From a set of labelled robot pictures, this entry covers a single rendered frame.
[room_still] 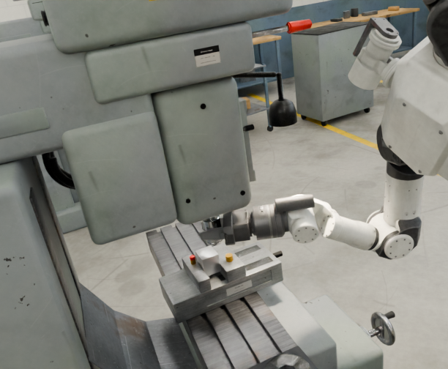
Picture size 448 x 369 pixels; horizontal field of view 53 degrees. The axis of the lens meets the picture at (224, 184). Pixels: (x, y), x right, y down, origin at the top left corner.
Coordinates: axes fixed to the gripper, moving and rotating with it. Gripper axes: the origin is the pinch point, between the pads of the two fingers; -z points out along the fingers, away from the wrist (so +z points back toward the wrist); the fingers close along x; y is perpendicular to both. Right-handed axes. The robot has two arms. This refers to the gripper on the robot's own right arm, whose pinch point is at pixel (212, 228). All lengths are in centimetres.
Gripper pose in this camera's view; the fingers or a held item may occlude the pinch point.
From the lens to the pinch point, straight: 116.7
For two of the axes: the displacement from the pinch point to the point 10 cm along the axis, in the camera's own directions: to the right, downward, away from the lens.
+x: 0.0, 4.2, -9.1
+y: 1.5, 9.0, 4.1
